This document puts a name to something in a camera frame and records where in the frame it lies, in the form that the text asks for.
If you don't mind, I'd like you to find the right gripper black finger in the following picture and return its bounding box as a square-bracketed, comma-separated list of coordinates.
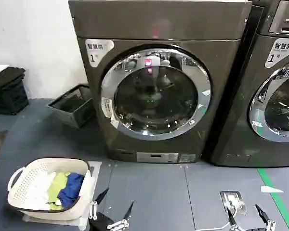
[255, 204, 277, 231]
[227, 207, 242, 231]

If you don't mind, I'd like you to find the blue cloth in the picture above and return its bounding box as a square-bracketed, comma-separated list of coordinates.
[57, 172, 85, 209]

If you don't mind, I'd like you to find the green floor tape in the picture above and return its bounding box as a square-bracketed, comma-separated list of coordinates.
[257, 167, 289, 231]

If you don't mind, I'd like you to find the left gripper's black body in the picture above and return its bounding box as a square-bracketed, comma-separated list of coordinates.
[88, 212, 116, 231]

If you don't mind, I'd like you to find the round chrome glass dryer door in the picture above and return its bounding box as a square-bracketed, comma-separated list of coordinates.
[247, 56, 289, 143]
[100, 44, 211, 141]

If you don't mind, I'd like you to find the white cloth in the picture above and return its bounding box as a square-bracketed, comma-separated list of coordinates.
[30, 172, 56, 205]

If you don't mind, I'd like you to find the stack of black cloth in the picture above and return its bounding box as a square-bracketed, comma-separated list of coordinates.
[0, 67, 26, 90]

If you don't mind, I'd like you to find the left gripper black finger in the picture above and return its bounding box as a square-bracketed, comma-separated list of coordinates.
[89, 188, 109, 220]
[107, 201, 135, 230]

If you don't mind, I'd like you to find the white perforated laundry basket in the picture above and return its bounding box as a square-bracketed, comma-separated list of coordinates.
[6, 157, 95, 220]

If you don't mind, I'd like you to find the grey dryer with coin slot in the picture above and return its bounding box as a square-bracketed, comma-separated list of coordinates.
[202, 0, 289, 168]

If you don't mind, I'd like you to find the green cloth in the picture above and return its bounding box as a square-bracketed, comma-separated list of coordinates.
[47, 172, 68, 211]

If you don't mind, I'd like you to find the steel floor socket plate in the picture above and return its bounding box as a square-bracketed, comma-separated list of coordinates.
[220, 191, 248, 214]

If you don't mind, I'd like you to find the white paper scrap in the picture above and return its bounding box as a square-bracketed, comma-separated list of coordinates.
[260, 185, 285, 193]

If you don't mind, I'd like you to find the white cable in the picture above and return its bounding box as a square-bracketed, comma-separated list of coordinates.
[216, 194, 239, 231]

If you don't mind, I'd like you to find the grey dryer with control panel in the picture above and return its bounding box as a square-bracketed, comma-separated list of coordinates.
[68, 0, 253, 165]

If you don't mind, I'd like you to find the dark grey open bin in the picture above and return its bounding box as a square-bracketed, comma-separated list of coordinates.
[47, 83, 96, 128]

